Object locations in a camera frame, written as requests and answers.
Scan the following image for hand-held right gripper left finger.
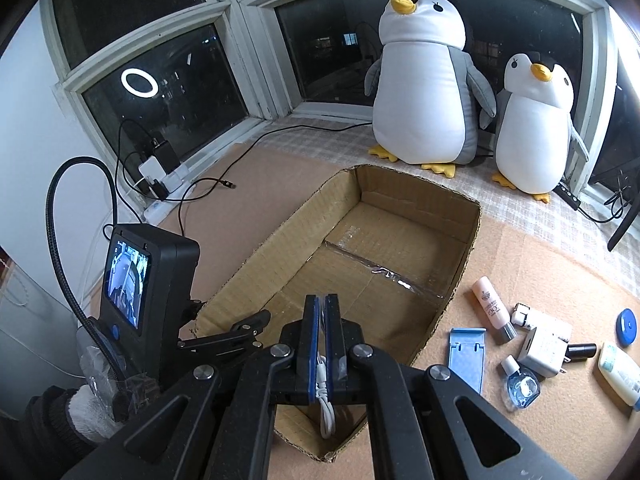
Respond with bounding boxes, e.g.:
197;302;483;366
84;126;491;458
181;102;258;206
60;294;323;480

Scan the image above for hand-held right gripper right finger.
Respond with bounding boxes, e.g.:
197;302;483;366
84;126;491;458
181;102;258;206
324;293;578;480

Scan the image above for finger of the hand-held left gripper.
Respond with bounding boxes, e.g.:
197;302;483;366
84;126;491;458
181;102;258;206
197;310;272;342
177;332;264;354

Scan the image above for white cable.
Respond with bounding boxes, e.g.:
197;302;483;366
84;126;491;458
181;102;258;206
316;352;337;441

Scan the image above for cardboard box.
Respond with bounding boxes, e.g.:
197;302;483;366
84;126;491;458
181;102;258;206
189;164;482;463

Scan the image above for blue phone stand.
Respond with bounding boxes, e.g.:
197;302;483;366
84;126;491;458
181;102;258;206
448;327;487;395

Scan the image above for pink tube bottle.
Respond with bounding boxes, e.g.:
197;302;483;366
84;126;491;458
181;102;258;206
472;276;517;345

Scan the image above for white sunscreen bottle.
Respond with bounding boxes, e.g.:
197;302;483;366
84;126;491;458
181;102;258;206
597;342;640;407

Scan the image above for person's left forearm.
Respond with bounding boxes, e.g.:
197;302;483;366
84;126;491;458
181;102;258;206
22;385;96;461

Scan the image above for person's left hand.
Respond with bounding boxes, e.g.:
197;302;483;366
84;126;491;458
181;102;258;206
67;385;123;443

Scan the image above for black plug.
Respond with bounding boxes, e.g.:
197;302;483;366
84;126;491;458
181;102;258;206
137;177;171;200

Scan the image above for white power strip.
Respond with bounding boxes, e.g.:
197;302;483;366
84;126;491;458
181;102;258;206
142;160;202;222

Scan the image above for white plugged charger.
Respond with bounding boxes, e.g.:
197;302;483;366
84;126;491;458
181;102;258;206
137;157;168;181

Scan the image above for black power adapter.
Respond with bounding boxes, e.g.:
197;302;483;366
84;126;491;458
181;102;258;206
150;132;180;171

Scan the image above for clear blue dropper bottle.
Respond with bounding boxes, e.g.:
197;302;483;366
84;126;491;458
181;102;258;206
500;355;542;411

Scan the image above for small white rectangular box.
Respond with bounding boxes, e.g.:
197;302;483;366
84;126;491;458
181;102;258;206
510;302;573;342

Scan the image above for plaid cloth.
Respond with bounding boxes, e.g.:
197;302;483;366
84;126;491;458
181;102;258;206
235;115;640;291

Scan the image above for black lipstick tube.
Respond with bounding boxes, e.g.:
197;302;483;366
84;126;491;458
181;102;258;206
565;342;597;363

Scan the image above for large penguin plush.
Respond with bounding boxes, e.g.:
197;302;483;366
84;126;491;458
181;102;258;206
364;0;498;178

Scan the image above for small penguin plush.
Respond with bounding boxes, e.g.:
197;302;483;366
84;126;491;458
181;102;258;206
491;52;591;204

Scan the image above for blue round tape measure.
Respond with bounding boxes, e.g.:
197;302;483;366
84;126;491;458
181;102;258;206
615;308;639;346

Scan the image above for black tripod leg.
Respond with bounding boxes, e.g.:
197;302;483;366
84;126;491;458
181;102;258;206
607;187;640;252

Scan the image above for black usb cable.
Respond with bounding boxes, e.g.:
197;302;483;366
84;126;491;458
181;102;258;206
176;177;238;236

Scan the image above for looped black cable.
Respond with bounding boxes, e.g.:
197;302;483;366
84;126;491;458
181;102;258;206
115;117;166;211

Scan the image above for black gooseneck cable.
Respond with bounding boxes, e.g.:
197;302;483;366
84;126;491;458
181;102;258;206
46;156;126;381

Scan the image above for long black cable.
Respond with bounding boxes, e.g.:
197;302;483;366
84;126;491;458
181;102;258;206
165;121;376;196

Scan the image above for white wall charger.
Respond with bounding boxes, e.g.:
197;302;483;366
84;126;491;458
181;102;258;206
517;326;571;379

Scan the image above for white window frame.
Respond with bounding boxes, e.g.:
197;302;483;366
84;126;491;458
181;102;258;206
40;0;621;196

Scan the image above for black inline cable controller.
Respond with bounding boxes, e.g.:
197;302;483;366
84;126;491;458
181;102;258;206
555;180;583;212

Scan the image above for black controller cable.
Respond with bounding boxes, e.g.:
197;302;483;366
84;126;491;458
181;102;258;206
577;200;627;224

